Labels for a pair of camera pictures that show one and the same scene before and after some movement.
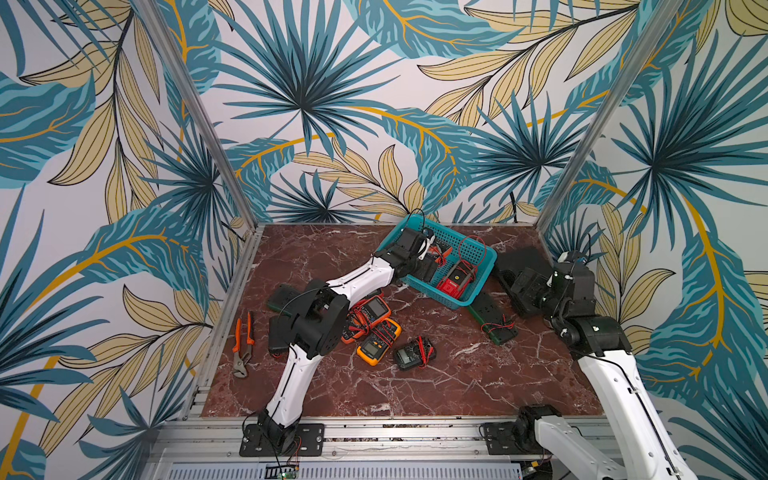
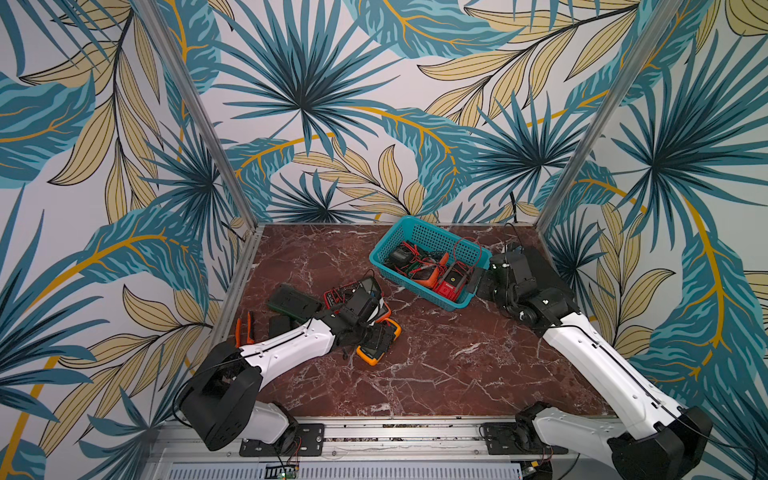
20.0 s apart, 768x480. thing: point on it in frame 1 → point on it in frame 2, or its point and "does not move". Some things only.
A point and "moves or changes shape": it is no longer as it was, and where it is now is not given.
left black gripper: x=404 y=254 → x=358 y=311
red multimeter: x=458 y=278 does not move
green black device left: x=281 y=297 does not move
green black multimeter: x=494 y=320 moves or changes shape
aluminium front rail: x=408 y=449 does not move
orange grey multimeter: x=442 y=246 moves or changes shape
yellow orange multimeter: x=379 y=342 does not move
